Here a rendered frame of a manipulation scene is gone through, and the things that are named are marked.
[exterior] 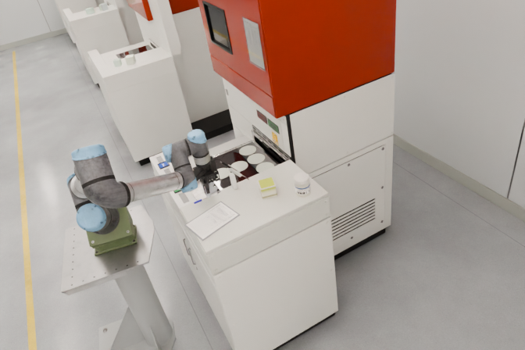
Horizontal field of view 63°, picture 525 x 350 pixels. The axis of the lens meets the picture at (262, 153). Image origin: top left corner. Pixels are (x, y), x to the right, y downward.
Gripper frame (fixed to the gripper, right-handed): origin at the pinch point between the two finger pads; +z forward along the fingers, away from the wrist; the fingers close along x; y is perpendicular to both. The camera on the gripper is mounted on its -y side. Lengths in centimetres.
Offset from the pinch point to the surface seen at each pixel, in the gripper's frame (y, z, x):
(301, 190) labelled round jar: 36.7, -3.4, -26.4
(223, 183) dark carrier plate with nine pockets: 13.9, 10.1, 15.3
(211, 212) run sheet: -2.4, 1.9, -10.2
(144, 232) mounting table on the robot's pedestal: -32.5, 18.3, 14.2
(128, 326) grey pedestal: -60, 83, 17
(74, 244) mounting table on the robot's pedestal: -65, 19, 28
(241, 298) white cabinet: -4, 38, -33
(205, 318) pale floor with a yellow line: -18, 100, 9
